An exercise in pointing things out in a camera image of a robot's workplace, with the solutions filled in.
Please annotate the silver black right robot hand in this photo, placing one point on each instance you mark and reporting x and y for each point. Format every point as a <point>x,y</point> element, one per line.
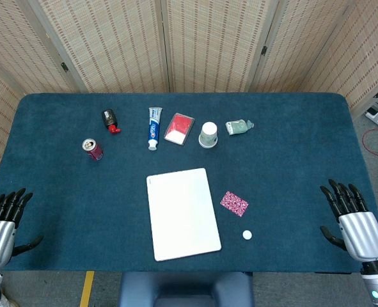
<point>363,233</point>

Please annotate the pink patterned card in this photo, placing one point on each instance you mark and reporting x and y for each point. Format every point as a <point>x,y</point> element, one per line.
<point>234,204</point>

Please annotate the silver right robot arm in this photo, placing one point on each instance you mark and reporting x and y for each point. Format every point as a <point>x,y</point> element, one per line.
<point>377,284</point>

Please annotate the white rectangular board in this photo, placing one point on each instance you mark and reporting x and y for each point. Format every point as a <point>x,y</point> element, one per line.
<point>182,214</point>

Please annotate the blue felt table cover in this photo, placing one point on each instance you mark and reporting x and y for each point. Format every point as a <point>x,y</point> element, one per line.
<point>80,198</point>

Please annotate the small white round cap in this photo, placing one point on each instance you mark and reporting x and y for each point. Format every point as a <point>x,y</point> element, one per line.
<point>247,235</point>

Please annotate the red soda can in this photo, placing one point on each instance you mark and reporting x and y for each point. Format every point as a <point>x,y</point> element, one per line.
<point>94,151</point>

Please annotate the black bottle with red cap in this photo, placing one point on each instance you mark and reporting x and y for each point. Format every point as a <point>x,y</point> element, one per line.
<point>109,118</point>

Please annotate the black screen hinge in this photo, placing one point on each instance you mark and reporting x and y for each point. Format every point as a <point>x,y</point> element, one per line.
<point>64,67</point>
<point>264,50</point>

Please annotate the upturned white paper cup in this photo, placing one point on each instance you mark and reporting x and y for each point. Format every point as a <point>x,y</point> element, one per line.
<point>208,136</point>

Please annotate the blue white toothpaste tube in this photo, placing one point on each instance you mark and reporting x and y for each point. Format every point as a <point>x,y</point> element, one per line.
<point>153,129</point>

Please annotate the red ink pad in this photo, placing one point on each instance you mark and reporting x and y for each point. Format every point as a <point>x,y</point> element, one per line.
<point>179,128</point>

